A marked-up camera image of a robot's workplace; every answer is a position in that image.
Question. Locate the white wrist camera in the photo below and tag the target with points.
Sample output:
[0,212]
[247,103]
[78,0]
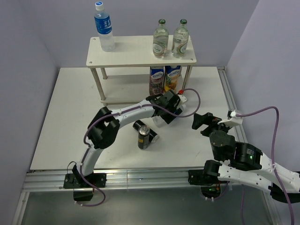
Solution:
[233,119]
[182,98]

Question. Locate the yellow pineapple juice carton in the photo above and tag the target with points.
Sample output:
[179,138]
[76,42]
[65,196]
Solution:
[172,74]

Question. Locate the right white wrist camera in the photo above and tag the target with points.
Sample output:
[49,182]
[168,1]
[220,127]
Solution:
[233,119]

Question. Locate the aluminium front rail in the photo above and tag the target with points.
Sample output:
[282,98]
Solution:
[140,178]

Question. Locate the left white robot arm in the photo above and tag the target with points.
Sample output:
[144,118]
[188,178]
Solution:
[103,129]

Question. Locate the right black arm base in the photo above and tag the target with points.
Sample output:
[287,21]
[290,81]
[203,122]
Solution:
[210,186]

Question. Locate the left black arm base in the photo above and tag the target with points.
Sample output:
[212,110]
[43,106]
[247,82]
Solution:
[83,192]

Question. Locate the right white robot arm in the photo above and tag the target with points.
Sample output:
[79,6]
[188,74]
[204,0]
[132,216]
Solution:
[240,162]

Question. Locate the white two-tier shelf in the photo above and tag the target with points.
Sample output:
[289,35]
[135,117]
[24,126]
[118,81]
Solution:
[122,76]

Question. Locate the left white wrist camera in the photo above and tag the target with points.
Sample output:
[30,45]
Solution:
[182,98]

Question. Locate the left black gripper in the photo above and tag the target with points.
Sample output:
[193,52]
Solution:
[168,118]

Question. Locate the aluminium right rail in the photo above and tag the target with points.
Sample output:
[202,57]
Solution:
[239,130]

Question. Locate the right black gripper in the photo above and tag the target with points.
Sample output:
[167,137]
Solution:
[206,118]

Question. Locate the aluminium rail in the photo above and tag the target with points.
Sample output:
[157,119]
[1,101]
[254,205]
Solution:
[239,130]
[140,178]

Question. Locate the purple grape juice carton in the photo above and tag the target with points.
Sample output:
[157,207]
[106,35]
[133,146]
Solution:
[156,80]

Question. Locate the black yellow can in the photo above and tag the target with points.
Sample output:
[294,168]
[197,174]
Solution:
[153,136]
[143,137]

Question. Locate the clear glass bottle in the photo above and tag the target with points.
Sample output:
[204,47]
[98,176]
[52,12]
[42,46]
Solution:
[180,40]
[160,39]

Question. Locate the blue-label water bottle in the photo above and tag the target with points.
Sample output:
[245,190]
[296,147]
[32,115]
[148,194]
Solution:
[158,121]
[104,27]

